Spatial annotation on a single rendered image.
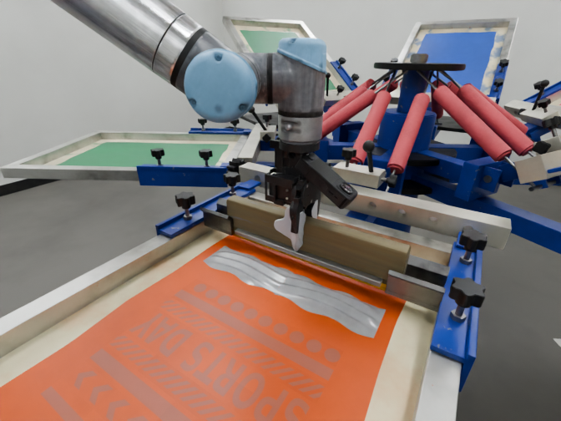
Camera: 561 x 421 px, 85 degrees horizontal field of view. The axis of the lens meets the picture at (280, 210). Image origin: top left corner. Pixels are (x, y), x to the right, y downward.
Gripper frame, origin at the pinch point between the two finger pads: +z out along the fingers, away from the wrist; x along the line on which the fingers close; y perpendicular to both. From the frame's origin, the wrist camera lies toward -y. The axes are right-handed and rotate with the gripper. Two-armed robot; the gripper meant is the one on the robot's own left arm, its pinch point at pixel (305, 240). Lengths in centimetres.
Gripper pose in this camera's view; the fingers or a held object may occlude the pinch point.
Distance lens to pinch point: 61.5
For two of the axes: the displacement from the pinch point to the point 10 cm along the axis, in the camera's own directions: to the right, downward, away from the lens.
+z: -0.1, 8.9, 4.5
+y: -8.5, -2.5, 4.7
